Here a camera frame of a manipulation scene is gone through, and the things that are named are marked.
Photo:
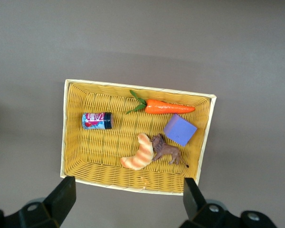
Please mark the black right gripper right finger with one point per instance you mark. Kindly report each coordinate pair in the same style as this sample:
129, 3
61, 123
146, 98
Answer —
197, 209

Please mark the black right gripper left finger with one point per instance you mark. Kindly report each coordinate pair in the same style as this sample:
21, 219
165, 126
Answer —
57, 206

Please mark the brown toy lion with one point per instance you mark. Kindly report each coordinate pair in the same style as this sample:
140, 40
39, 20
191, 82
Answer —
167, 150

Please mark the yellow woven rectangular basket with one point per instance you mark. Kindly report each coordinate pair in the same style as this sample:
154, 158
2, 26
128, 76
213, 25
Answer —
104, 147

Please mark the striped toy croissant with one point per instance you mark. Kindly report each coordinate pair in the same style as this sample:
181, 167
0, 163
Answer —
140, 156

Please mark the purple foam block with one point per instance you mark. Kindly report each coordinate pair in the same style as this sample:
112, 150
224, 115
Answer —
180, 130

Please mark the small printed can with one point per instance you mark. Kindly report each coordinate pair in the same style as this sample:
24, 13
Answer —
96, 121

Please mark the orange toy carrot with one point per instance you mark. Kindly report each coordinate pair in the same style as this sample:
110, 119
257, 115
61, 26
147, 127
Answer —
166, 108

